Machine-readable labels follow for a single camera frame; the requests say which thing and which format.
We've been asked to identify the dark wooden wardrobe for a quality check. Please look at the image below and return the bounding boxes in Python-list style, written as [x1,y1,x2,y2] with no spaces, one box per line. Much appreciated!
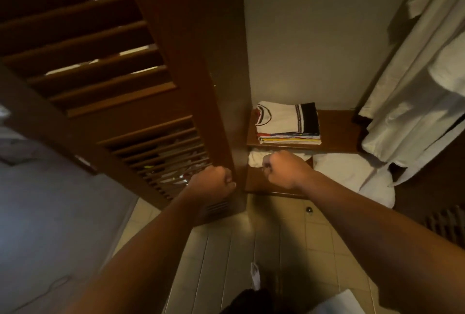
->
[0,0,465,253]

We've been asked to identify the small folded white cloth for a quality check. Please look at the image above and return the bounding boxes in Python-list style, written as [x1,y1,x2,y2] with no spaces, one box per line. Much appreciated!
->
[248,147,313,170]

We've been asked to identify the person's right forearm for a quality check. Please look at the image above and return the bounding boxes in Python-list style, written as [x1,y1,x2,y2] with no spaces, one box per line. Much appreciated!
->
[299,173,465,314]

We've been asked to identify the person's left forearm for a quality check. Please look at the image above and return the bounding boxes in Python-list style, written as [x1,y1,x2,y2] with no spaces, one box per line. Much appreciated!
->
[69,194,215,314]

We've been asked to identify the person's left hand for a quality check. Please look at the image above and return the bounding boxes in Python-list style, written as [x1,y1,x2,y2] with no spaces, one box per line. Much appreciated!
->
[182,165,238,206]

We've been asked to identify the white and black t-shirt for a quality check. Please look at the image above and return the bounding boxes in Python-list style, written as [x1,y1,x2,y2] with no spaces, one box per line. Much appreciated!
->
[254,101,321,137]

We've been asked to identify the person's right hand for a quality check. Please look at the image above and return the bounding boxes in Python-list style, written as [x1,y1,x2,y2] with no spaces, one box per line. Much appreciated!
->
[262,151,318,193]

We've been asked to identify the person's left leg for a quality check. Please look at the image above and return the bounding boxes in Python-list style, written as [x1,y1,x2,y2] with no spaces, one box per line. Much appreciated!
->
[221,261,277,314]

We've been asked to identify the white hanging robe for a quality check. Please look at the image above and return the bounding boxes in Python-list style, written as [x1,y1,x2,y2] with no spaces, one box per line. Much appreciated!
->
[358,0,465,188]

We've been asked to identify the white floor towel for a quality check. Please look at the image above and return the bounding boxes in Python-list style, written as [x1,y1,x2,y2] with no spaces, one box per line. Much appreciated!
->
[309,288,368,314]

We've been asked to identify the yellow shirt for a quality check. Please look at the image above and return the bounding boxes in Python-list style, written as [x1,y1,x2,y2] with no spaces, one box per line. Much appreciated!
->
[258,136,322,145]

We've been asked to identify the large folded white cloth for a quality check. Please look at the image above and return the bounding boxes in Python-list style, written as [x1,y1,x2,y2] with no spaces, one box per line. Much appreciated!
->
[312,152,398,209]

